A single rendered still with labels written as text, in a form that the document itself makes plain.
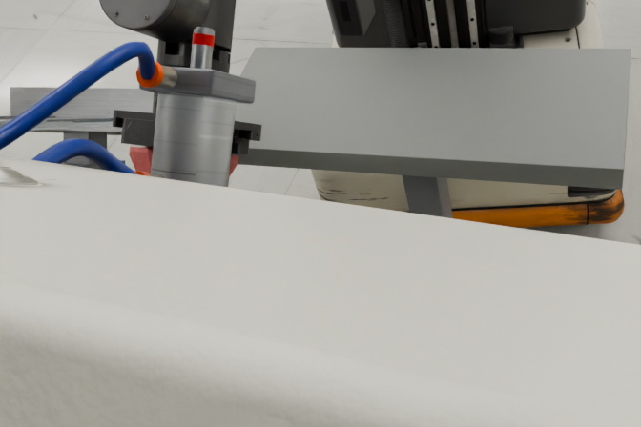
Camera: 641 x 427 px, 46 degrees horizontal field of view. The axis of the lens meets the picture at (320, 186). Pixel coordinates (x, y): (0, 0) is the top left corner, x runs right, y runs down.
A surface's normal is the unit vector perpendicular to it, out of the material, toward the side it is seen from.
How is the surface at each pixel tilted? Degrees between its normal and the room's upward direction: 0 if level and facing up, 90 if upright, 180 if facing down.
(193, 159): 52
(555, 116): 0
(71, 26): 0
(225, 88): 90
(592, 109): 0
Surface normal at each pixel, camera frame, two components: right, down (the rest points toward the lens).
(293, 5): -0.22, -0.67
